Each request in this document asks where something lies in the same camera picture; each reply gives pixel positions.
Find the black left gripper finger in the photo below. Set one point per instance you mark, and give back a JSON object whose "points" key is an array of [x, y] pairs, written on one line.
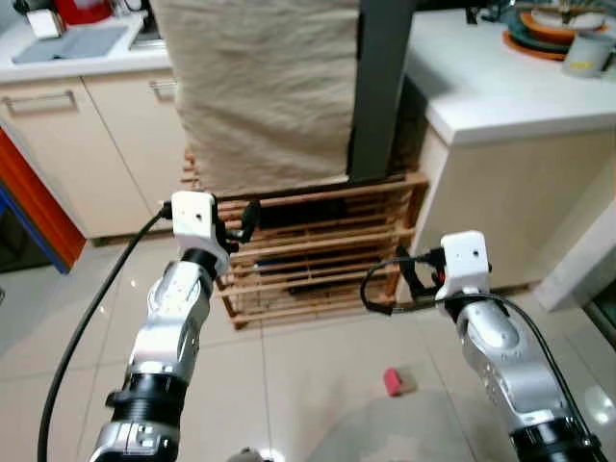
{"points": [[250, 219]]}

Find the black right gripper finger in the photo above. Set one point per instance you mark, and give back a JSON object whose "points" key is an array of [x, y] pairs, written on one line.
{"points": [[412, 279]]}

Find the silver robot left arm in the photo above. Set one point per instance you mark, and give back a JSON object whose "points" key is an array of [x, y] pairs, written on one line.
{"points": [[173, 318]]}

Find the grey mini fridge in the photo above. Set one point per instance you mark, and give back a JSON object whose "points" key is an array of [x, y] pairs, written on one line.
{"points": [[380, 87]]}

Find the wooden slatted rack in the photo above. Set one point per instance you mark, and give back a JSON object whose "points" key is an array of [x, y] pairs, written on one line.
{"points": [[318, 190]]}

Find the pink sponge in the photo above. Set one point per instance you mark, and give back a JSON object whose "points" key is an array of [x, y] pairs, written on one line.
{"points": [[397, 382]]}

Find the white topped island cabinet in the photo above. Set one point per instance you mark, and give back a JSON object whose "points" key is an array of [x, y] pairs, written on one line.
{"points": [[510, 202]]}

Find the beige cloth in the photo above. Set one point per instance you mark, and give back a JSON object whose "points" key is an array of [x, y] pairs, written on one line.
{"points": [[260, 87]]}

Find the beige kitchen cabinet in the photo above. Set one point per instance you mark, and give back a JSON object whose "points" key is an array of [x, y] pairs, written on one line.
{"points": [[58, 164]]}

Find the blue orange panel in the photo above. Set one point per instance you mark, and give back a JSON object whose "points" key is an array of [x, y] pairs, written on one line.
{"points": [[34, 202]]}

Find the steel gas hob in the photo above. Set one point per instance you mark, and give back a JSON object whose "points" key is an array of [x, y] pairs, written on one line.
{"points": [[146, 38]]}

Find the orange plate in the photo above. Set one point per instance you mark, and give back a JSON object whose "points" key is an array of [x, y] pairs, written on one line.
{"points": [[525, 50]]}

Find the dark green plate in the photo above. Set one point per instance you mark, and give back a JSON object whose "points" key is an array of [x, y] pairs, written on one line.
{"points": [[525, 34]]}

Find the grey mug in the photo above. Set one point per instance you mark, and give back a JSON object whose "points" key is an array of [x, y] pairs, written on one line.
{"points": [[585, 58]]}

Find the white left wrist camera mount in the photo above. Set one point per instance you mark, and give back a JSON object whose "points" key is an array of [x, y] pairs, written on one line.
{"points": [[195, 217]]}

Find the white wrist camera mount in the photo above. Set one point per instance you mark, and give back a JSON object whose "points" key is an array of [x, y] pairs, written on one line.
{"points": [[464, 260], [195, 217]]}

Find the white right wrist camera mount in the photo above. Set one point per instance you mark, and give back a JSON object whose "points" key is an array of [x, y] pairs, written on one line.
{"points": [[464, 260]]}

